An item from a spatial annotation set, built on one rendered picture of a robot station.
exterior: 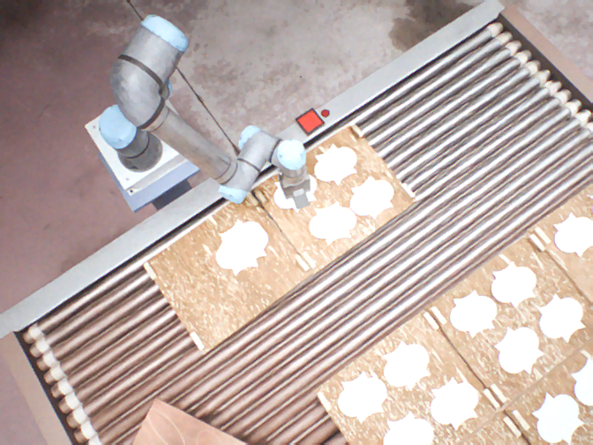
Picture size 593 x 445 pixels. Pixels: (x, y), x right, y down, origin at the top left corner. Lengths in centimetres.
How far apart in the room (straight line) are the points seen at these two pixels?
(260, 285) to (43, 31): 240
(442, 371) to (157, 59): 115
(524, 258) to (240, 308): 89
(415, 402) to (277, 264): 57
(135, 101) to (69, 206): 176
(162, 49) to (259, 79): 179
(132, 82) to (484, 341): 120
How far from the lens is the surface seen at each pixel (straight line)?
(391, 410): 165
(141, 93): 130
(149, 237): 180
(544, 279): 181
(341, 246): 169
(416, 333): 167
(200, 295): 170
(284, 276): 167
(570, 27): 355
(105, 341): 178
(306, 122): 186
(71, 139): 317
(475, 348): 171
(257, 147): 149
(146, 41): 132
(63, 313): 184
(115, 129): 169
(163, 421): 159
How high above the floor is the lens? 257
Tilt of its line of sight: 72 degrees down
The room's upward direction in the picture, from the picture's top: 6 degrees counter-clockwise
